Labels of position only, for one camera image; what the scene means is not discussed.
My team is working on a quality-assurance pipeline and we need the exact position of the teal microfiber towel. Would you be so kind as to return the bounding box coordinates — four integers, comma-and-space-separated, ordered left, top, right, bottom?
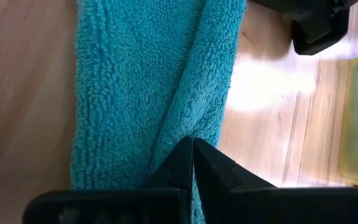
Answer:
70, 0, 247, 224

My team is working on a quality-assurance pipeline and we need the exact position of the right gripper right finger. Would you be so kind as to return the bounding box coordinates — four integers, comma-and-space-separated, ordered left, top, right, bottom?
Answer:
193, 138, 358, 224

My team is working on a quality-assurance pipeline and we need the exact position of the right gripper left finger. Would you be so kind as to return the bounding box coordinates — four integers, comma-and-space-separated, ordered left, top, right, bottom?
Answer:
22, 136, 195, 224

